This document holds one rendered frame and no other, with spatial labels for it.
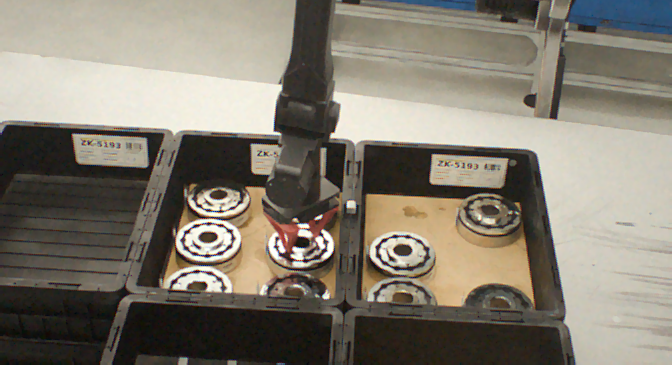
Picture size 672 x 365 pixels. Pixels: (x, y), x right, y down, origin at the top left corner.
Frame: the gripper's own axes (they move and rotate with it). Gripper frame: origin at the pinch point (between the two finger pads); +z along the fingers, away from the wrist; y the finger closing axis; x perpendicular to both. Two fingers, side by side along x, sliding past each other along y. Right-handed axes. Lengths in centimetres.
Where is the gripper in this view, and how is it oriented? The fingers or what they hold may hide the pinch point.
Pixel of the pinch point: (301, 239)
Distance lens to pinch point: 155.4
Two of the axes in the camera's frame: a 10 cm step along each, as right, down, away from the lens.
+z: -0.2, 7.8, 6.2
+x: -6.5, -4.8, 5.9
